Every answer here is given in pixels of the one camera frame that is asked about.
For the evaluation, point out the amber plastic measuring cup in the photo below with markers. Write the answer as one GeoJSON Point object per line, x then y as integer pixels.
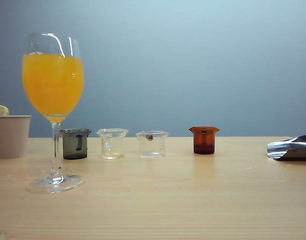
{"type": "Point", "coordinates": [204, 145]}

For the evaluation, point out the clear measuring cup yellow residue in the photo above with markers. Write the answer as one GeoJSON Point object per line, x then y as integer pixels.
{"type": "Point", "coordinates": [112, 147]}

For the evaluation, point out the grey plastic measuring cup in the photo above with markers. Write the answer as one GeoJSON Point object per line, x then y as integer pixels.
{"type": "Point", "coordinates": [71, 147]}

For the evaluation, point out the wine glass with orange juice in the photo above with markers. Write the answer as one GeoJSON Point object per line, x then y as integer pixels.
{"type": "Point", "coordinates": [52, 87]}

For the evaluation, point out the beige paper cup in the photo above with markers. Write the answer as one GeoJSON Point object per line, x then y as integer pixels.
{"type": "Point", "coordinates": [11, 137]}

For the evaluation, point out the yellow lemon slice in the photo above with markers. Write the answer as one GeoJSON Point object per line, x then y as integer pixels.
{"type": "Point", "coordinates": [0, 110]}

